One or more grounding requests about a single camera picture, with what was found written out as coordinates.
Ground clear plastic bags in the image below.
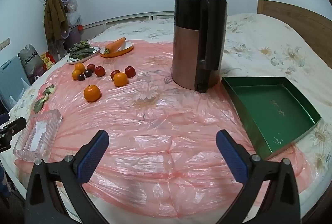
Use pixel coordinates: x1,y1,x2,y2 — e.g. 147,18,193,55
66,0,82,26

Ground orange oval bowl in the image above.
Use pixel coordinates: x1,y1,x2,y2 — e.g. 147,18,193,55
100,42,135,58

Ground carrot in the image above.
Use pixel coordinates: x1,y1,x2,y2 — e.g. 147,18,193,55
104,37,126,54

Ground green cardboard tray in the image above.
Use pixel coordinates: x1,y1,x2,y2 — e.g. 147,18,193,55
221,77,322,161

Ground black and copper kettle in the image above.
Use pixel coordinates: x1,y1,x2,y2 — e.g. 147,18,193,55
171,0,228,94

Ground white plastic bag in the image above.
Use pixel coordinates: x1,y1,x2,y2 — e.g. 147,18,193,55
8,78,30,110

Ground white patterned plate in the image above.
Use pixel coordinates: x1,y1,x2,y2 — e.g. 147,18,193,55
67,46,100,65

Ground red and yellow boxes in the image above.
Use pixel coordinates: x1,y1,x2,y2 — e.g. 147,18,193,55
39,51,56,70

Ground pink plastic sheet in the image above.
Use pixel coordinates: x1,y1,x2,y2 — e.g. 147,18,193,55
14,38,312,219

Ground olive coat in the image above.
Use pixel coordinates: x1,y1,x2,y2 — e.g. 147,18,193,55
44,0,69,44

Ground grey printed bag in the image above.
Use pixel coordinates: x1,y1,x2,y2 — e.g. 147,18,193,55
19,44,43,75

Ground light blue board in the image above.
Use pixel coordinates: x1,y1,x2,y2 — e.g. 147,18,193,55
0,56,30,110

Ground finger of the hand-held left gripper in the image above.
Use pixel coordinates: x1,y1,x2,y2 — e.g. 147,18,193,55
0,118,27,136

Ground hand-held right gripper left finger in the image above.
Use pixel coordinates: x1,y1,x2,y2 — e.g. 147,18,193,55
24,130,109,224

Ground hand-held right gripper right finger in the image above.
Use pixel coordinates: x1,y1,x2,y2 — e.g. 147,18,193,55
216,130,301,224

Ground purple bin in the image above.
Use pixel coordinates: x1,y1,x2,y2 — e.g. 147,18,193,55
68,25,83,44

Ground wooden headboard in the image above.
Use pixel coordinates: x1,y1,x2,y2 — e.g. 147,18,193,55
257,0,332,70

